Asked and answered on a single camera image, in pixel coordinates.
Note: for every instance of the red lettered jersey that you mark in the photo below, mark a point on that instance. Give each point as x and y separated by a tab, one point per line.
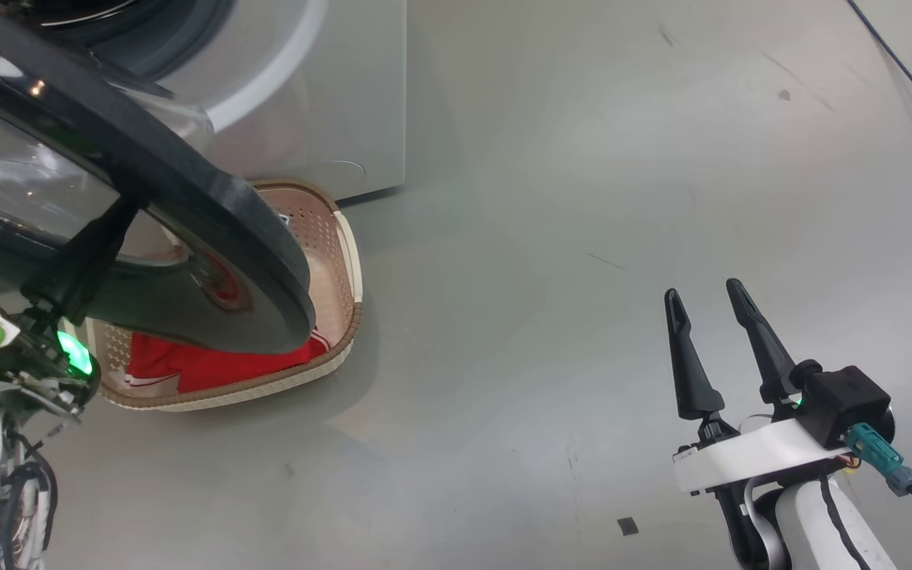
266	362

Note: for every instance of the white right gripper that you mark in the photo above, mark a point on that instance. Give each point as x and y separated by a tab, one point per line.
749	459

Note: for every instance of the cream perforated laundry basket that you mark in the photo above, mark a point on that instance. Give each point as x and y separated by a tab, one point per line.
337	285

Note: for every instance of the teal right camera connector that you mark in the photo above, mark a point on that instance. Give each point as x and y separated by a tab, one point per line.
879	459

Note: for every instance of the white front-load washing machine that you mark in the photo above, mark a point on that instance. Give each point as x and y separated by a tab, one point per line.
305	103

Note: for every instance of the black round glass washer door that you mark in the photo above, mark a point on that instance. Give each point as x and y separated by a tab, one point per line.
187	206

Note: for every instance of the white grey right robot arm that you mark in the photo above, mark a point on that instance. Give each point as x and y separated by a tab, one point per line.
812	530

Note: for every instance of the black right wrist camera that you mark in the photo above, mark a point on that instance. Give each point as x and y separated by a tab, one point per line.
844	400

